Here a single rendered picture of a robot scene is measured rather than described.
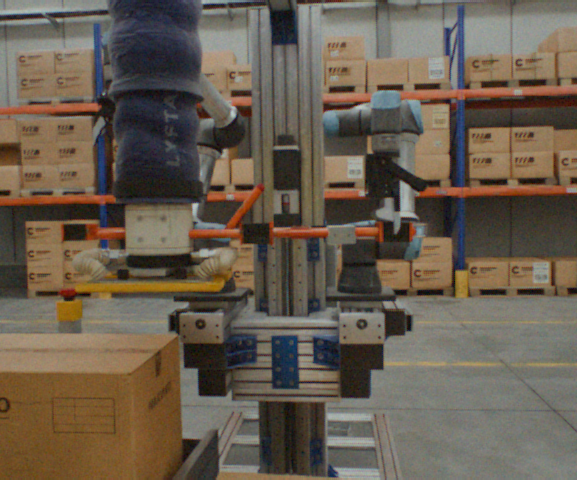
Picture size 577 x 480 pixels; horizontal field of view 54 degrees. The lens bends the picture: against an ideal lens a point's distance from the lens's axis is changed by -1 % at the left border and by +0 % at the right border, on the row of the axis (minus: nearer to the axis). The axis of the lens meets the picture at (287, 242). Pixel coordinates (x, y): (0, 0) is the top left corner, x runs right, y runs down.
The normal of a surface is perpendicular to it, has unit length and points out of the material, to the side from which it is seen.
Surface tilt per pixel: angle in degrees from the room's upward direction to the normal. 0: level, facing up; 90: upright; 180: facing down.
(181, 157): 79
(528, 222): 90
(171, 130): 105
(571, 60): 87
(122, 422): 90
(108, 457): 90
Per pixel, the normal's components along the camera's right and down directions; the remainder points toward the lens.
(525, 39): -0.10, 0.06
